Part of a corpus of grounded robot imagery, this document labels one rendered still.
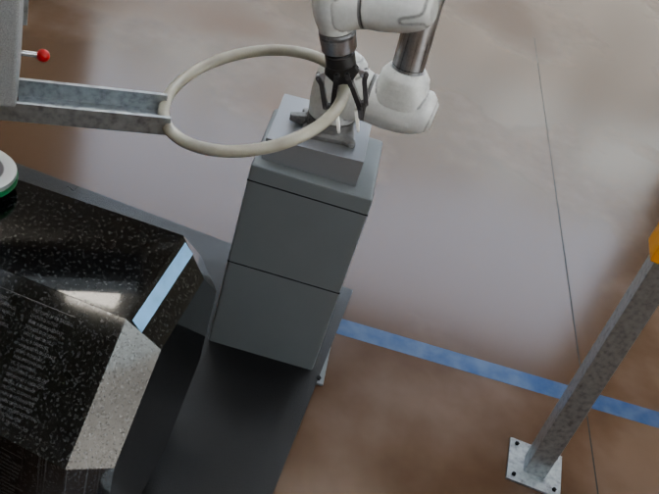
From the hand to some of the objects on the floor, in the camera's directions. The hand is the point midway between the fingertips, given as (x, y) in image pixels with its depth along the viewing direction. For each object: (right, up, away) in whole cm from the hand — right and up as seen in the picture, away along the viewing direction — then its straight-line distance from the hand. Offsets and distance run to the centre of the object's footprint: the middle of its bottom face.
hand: (347, 119), depth 226 cm
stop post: (+69, -113, +88) cm, 159 cm away
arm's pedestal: (-28, -63, +112) cm, 131 cm away
